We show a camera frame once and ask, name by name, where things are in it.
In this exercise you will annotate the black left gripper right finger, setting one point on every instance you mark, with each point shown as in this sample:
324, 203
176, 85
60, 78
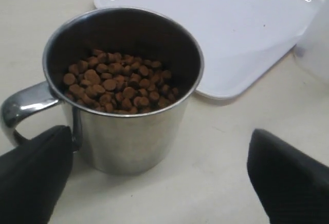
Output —
291, 186

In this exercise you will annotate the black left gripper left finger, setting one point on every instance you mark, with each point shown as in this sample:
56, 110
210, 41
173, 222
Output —
34, 175

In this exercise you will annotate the steel mug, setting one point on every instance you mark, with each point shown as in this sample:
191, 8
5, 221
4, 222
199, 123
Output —
113, 143

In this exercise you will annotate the clear plastic tall container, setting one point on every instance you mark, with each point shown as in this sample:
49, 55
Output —
311, 51

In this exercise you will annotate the white plastic tray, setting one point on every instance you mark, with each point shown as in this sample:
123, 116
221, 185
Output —
240, 39

